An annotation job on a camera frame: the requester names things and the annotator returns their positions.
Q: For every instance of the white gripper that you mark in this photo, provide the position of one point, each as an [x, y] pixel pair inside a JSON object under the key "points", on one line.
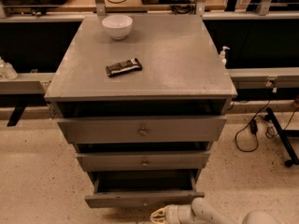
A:
{"points": [[172, 216]]}

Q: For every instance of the grey bottom drawer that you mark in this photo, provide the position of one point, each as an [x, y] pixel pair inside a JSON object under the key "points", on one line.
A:
{"points": [[143, 188]]}

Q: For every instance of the grey drawer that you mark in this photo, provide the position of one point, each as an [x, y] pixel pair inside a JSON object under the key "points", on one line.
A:
{"points": [[143, 188], [147, 160], [142, 129]]}

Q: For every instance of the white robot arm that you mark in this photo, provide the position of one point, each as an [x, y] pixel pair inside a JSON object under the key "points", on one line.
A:
{"points": [[200, 211]]}

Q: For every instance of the grey middle drawer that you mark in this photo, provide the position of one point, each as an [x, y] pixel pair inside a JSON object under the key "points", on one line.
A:
{"points": [[147, 160]]}

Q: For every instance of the grey top drawer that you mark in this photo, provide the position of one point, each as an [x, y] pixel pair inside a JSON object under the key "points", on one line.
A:
{"points": [[142, 129]]}

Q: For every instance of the grey wooden drawer cabinet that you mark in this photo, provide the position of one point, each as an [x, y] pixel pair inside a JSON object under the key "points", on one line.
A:
{"points": [[152, 102]]}

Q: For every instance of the black wheeled stand leg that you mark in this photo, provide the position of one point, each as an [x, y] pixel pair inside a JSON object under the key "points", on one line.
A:
{"points": [[284, 137]]}

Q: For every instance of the black snack bar wrapper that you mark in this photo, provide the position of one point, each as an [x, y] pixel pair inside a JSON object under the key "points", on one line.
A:
{"points": [[124, 67]]}

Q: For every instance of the white pump bottle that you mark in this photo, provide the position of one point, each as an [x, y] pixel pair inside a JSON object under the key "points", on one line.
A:
{"points": [[223, 55]]}

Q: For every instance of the white ceramic bowl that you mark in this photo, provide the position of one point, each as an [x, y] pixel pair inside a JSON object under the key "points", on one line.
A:
{"points": [[117, 26]]}

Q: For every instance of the black shelf bracket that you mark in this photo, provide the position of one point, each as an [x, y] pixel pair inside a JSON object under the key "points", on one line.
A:
{"points": [[16, 115]]}

